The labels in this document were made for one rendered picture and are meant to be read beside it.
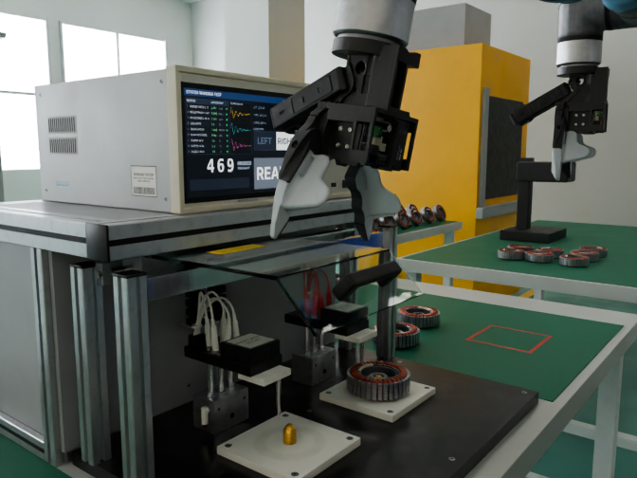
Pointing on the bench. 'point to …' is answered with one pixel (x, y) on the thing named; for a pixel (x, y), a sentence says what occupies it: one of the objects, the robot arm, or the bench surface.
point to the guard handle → (385, 272)
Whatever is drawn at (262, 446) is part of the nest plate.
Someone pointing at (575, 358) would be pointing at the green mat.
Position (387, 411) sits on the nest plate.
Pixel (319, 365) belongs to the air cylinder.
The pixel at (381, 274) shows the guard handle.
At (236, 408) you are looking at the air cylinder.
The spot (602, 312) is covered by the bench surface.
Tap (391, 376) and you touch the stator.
